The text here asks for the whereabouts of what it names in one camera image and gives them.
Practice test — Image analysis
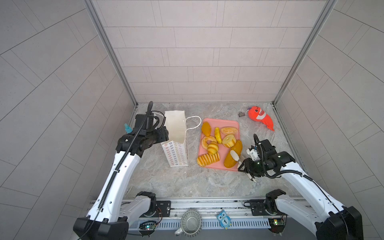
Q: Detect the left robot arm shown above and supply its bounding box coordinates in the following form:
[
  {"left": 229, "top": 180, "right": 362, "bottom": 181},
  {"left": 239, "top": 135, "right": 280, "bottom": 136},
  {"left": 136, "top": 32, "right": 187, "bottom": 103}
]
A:
[{"left": 73, "top": 102, "right": 169, "bottom": 240}]

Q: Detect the dark orange oval bread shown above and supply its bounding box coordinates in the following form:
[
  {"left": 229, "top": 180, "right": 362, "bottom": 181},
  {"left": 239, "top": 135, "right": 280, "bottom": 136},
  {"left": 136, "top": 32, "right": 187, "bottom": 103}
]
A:
[{"left": 202, "top": 122, "right": 212, "bottom": 137}]

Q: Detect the long brown baguette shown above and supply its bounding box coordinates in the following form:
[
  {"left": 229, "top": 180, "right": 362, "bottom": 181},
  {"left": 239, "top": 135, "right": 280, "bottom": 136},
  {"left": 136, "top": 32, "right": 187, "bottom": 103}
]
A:
[{"left": 224, "top": 140, "right": 243, "bottom": 169}]

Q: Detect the oval sesame bread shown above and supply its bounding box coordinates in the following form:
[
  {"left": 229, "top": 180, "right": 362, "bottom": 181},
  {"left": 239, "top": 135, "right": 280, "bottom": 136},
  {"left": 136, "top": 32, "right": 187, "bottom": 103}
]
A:
[{"left": 220, "top": 127, "right": 239, "bottom": 135}]

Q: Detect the ring shaped bread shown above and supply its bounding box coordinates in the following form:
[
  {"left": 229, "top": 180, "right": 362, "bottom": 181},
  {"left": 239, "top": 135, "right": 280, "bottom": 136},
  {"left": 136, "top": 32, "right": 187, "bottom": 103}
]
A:
[{"left": 201, "top": 136, "right": 217, "bottom": 150}]

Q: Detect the cut yellow bread roll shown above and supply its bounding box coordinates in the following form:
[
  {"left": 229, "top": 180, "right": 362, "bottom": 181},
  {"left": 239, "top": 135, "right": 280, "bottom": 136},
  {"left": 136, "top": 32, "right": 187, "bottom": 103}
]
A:
[{"left": 222, "top": 134, "right": 237, "bottom": 148}]

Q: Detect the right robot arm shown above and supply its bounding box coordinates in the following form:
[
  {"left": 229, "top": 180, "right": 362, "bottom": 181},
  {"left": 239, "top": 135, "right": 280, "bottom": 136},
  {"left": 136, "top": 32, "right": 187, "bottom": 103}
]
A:
[{"left": 230, "top": 135, "right": 364, "bottom": 240}]

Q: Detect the round striped bun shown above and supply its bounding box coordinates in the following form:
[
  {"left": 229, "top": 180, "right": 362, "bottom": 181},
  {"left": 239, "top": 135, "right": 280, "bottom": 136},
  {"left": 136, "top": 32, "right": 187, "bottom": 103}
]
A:
[{"left": 207, "top": 142, "right": 219, "bottom": 155}]

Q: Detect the teal bottle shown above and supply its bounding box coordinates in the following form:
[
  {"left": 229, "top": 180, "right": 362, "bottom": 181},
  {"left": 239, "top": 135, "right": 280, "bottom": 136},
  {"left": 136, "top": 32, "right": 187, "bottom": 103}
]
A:
[{"left": 124, "top": 124, "right": 133, "bottom": 134}]

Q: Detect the left green circuit board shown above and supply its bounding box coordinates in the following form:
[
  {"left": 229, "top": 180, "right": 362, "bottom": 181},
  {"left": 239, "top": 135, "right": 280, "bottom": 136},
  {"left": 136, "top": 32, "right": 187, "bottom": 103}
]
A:
[{"left": 139, "top": 221, "right": 158, "bottom": 237}]

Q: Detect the right circuit board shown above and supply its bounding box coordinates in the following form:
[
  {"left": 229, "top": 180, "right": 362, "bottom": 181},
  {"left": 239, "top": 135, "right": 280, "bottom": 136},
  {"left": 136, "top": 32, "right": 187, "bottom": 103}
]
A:
[{"left": 268, "top": 218, "right": 286, "bottom": 235}]

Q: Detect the white printed paper bag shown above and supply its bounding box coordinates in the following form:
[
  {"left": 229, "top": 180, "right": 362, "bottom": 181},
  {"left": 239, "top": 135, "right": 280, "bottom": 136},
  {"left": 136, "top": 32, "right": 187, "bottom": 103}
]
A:
[{"left": 161, "top": 111, "right": 202, "bottom": 168}]

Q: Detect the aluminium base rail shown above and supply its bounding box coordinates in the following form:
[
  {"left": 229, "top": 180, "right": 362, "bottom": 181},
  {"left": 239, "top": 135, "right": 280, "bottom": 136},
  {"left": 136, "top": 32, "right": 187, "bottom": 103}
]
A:
[{"left": 80, "top": 196, "right": 334, "bottom": 223}]

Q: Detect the ridged yellow bread loaf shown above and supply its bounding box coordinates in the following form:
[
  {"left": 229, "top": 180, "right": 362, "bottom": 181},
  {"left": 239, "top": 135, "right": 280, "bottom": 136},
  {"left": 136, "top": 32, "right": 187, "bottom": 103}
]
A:
[{"left": 197, "top": 153, "right": 220, "bottom": 167}]

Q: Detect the pink plastic tray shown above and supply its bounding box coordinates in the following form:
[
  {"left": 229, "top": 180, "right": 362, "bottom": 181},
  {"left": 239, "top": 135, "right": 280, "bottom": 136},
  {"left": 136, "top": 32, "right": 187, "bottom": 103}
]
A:
[{"left": 198, "top": 118, "right": 241, "bottom": 172}]

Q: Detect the red plush fish toy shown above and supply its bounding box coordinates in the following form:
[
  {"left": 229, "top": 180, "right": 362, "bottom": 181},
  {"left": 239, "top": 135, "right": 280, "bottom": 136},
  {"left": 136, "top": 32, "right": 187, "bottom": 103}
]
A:
[{"left": 247, "top": 106, "right": 274, "bottom": 131}]

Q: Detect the blue owl figurine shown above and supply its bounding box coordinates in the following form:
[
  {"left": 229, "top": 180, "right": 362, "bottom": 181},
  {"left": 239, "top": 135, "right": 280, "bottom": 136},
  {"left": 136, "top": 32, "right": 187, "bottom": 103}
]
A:
[{"left": 216, "top": 210, "right": 232, "bottom": 230}]

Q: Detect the metal fluted cup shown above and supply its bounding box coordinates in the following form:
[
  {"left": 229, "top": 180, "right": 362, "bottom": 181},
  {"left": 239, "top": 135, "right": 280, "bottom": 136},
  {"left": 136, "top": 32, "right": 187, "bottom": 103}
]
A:
[{"left": 175, "top": 210, "right": 203, "bottom": 238}]

